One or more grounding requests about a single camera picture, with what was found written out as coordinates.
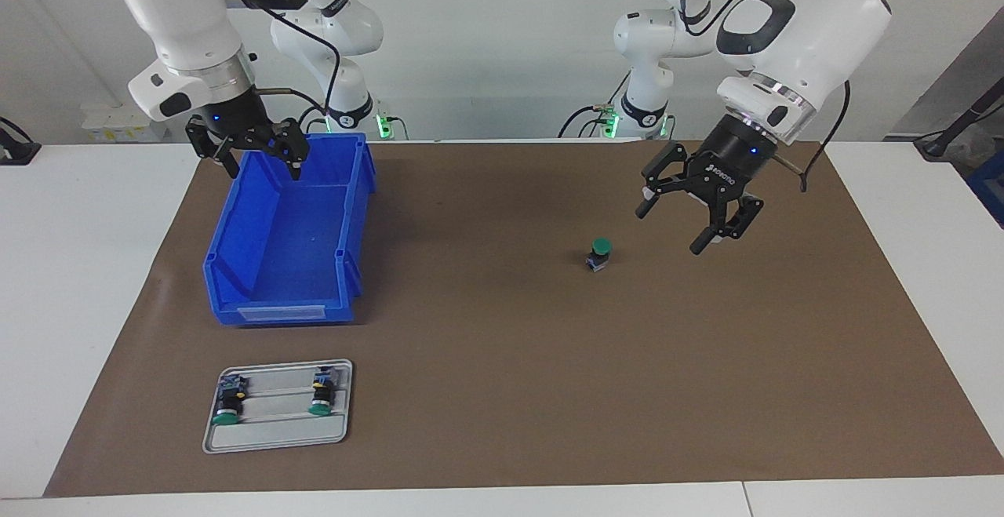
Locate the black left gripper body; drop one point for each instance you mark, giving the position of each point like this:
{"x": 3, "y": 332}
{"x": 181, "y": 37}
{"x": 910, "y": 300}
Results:
{"x": 733, "y": 164}

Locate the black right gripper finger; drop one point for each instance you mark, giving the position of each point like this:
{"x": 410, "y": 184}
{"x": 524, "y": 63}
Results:
{"x": 232, "y": 166}
{"x": 299, "y": 156}

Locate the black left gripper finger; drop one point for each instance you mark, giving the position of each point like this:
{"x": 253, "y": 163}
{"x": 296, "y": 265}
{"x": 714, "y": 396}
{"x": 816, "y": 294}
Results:
{"x": 706, "y": 241}
{"x": 648, "y": 203}

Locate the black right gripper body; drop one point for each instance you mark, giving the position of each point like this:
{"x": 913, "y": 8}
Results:
{"x": 231, "y": 117}

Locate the green push button switch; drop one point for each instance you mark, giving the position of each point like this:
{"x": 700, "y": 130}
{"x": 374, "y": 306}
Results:
{"x": 600, "y": 249}

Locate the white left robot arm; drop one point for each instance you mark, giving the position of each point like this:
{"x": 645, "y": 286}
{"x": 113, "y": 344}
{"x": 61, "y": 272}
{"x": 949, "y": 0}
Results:
{"x": 816, "y": 30}

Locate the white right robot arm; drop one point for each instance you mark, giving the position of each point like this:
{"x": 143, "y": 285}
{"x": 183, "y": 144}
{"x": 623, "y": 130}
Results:
{"x": 180, "y": 7}

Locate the green button with grey block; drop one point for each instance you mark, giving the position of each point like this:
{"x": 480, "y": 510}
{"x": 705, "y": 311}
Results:
{"x": 229, "y": 403}

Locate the green button with yellow block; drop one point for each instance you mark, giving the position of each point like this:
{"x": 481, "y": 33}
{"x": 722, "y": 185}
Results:
{"x": 322, "y": 395}

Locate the blue plastic storage bin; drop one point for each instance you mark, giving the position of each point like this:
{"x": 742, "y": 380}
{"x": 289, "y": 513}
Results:
{"x": 290, "y": 242}

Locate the green lit base connector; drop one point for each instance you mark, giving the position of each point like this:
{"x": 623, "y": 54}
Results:
{"x": 384, "y": 125}
{"x": 610, "y": 121}

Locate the white power strip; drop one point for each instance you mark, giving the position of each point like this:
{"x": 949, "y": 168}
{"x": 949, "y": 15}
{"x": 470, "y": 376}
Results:
{"x": 114, "y": 121}

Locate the brown table mat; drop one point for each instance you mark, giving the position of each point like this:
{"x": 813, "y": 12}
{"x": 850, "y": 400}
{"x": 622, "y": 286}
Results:
{"x": 549, "y": 384}

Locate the black stand pole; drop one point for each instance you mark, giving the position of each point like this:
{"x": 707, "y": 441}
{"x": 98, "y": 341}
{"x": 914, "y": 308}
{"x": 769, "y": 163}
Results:
{"x": 953, "y": 129}

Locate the blue crate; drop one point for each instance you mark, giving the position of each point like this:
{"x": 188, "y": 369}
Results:
{"x": 992, "y": 183}

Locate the grey metal tray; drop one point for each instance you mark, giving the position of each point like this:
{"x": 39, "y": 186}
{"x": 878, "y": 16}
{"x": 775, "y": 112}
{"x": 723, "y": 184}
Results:
{"x": 274, "y": 438}

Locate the black clamp mount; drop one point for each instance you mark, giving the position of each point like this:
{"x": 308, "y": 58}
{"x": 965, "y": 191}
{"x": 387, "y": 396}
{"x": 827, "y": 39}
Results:
{"x": 16, "y": 152}

